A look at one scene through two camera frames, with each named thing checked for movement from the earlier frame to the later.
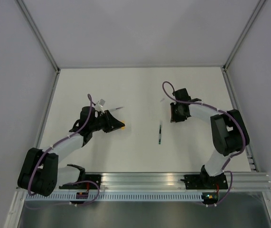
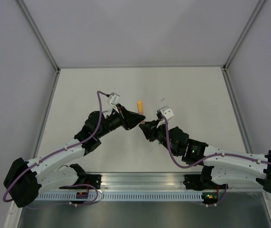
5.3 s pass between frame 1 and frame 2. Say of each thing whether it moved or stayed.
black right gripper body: moved
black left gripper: moved
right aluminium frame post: stayed
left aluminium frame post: stayed
